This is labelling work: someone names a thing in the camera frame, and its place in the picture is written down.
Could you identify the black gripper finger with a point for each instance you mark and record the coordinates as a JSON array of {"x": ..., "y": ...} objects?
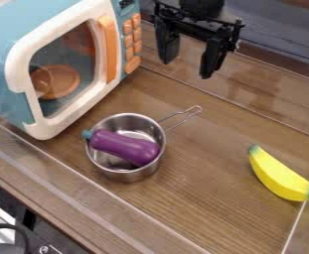
[
  {"x": 167, "y": 40},
  {"x": 213, "y": 56}
]

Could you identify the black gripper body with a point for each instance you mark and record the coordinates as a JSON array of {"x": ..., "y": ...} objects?
[{"x": 201, "y": 19}]

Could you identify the purple toy eggplant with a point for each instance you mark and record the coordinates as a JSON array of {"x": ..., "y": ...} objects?
[{"x": 136, "y": 151}]

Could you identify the silver pot with wire handle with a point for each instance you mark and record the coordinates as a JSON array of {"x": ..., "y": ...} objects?
[{"x": 136, "y": 126}]

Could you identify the blue toy microwave oven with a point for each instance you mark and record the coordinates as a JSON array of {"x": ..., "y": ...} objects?
[{"x": 94, "y": 35}]

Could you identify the yellow toy banana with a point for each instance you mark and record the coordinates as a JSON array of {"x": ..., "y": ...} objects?
[{"x": 281, "y": 180}]

